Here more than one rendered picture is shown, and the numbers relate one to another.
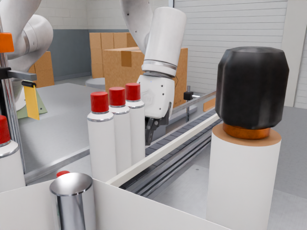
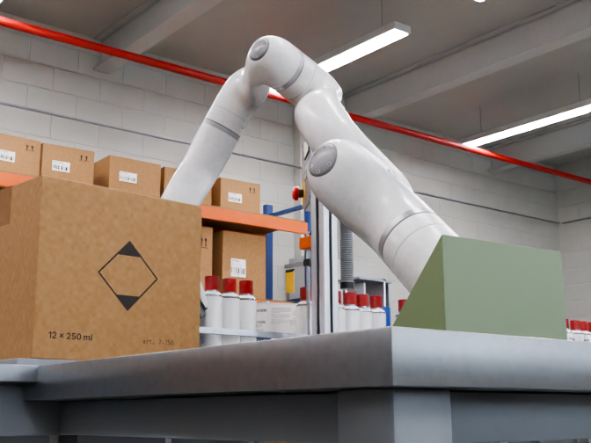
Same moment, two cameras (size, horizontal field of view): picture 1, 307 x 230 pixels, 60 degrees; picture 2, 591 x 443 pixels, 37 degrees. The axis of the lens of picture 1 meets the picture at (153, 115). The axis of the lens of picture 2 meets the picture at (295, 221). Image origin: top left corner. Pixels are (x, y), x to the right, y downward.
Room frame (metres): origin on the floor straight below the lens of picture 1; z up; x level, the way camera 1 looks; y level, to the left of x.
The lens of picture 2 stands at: (2.50, 0.69, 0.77)
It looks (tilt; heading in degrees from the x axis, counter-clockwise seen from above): 12 degrees up; 193
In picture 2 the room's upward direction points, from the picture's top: straight up
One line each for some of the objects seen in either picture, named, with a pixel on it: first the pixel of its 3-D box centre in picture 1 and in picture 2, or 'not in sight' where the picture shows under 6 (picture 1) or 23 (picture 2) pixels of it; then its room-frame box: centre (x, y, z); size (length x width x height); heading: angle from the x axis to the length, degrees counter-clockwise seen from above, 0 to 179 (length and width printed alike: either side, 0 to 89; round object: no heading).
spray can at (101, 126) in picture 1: (102, 143); (245, 323); (0.49, 0.10, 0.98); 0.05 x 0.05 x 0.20
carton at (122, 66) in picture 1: (147, 79); (83, 283); (1.17, 0.02, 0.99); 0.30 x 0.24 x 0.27; 147
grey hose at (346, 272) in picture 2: not in sight; (346, 247); (0.36, 0.33, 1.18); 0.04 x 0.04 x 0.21
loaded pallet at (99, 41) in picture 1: (130, 65); not in sight; (4.83, 0.42, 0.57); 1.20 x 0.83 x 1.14; 144
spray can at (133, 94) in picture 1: (134, 127); (211, 320); (0.58, 0.05, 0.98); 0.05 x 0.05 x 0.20
